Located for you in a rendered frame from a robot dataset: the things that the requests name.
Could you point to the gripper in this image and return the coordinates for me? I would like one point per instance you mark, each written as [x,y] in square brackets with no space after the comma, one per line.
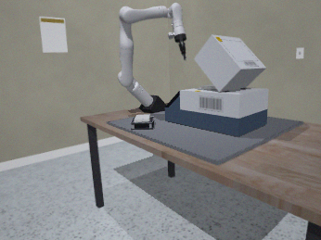
[180,39]

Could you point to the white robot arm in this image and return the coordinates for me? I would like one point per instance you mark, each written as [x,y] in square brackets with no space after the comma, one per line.
[127,17]

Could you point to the white benchtop thermal cycler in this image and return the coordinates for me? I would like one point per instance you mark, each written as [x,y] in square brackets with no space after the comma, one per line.
[230,65]

